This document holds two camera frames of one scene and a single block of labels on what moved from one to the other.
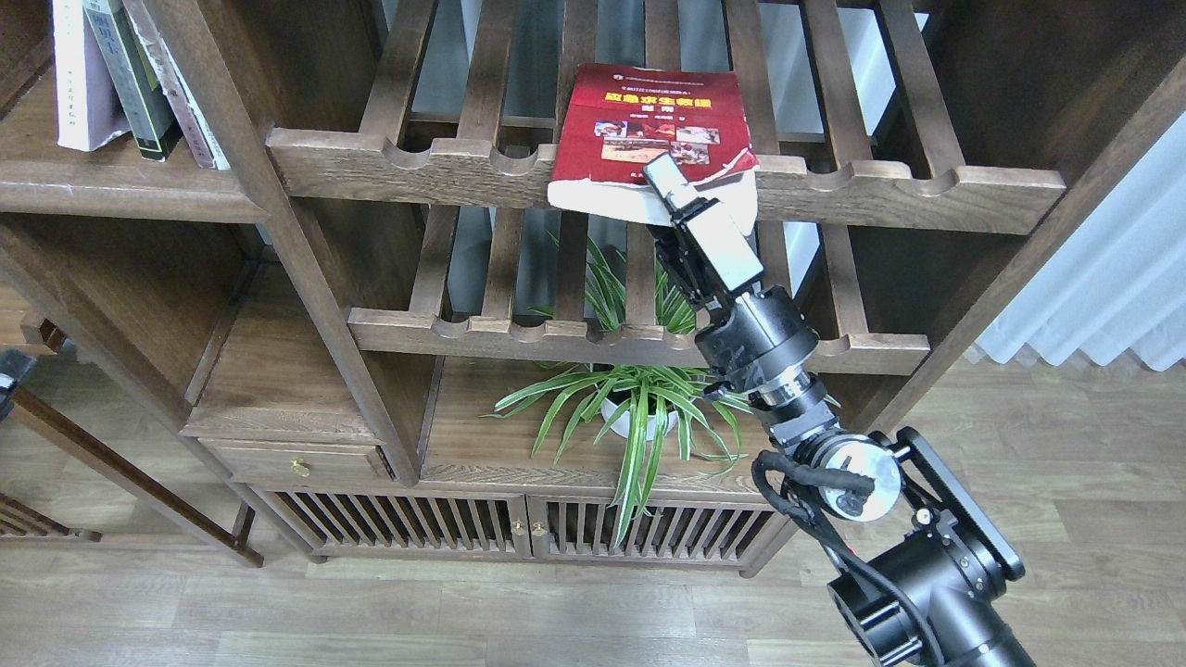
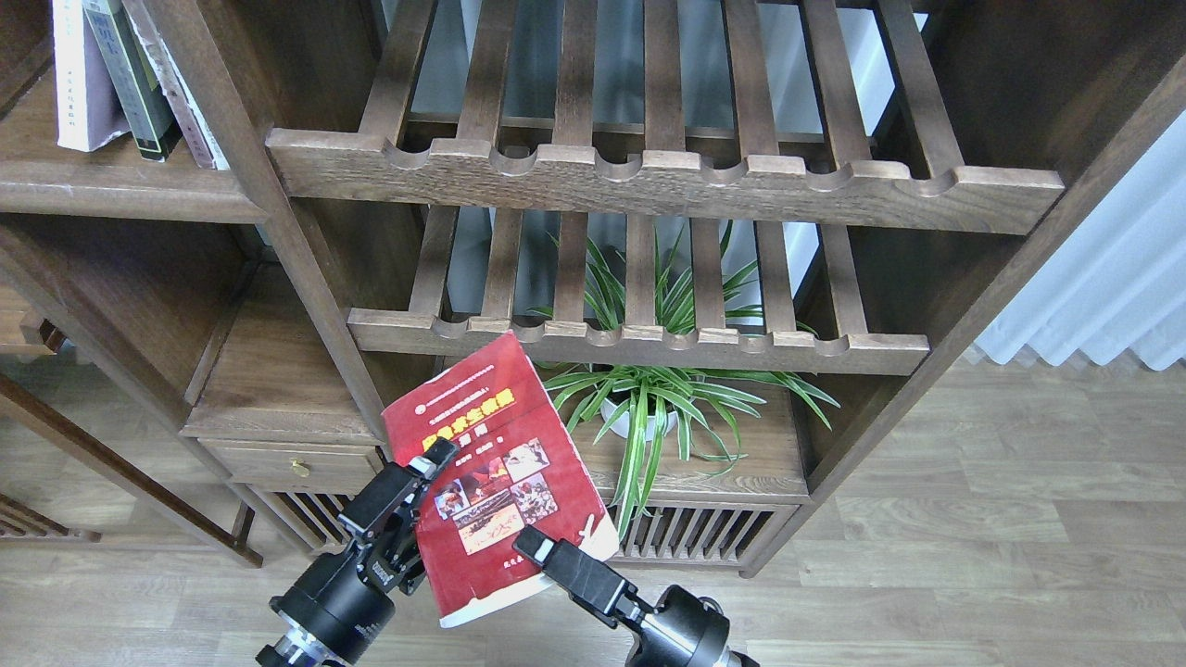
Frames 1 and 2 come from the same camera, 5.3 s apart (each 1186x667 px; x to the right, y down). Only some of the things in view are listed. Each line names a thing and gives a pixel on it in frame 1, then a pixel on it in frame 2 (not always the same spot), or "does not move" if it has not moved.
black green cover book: x=134 y=77 does not move
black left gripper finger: x=14 y=364 → x=331 y=603
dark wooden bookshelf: x=375 y=336 does not move
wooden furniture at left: x=142 y=484 does not move
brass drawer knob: x=300 y=467 does not move
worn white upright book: x=206 y=147 does not move
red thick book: x=617 y=118 → x=517 y=468
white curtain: x=1118 y=285 does not move
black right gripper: x=759 y=335 → x=682 y=631
